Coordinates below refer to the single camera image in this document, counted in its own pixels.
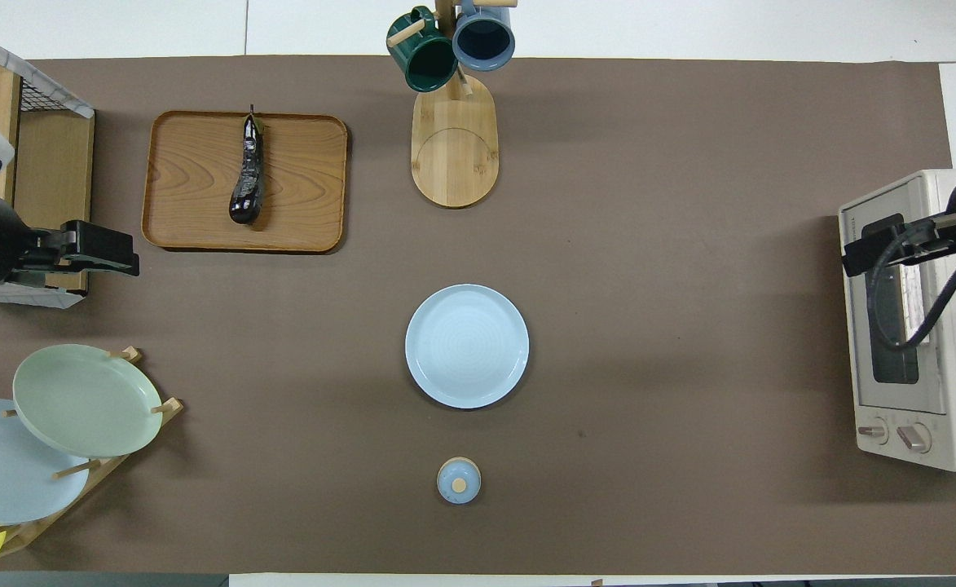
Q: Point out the dark purple eggplant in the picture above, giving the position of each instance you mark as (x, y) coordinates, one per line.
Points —
(247, 175)

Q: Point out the light blue serving plate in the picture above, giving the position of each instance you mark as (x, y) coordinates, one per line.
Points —
(467, 346)

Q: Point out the beige oven knob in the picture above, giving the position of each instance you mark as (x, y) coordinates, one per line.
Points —
(874, 431)
(914, 439)

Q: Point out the two-tier wooden shelf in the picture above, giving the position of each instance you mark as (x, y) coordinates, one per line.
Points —
(58, 179)

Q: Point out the rectangular wooden tray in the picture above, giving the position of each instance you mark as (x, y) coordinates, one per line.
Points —
(192, 196)

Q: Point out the pale green plate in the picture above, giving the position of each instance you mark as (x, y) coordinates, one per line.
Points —
(86, 399)

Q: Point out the wooden plate rack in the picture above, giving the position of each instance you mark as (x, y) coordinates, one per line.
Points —
(172, 406)

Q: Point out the grey white cloth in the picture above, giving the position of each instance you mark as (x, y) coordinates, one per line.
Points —
(37, 76)

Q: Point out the brown table mat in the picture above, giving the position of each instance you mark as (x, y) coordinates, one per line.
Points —
(649, 285)

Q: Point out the light blue racked plate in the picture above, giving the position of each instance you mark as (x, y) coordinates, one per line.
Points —
(5, 473)

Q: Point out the wooden mug tree stand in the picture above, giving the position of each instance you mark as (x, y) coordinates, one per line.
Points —
(453, 163)

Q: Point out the dark green mug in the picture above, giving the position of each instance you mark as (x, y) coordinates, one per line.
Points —
(429, 69)

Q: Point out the small blue lidded jar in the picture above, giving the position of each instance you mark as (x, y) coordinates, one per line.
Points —
(459, 481)

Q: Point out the blue mug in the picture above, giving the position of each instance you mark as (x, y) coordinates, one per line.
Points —
(483, 41)

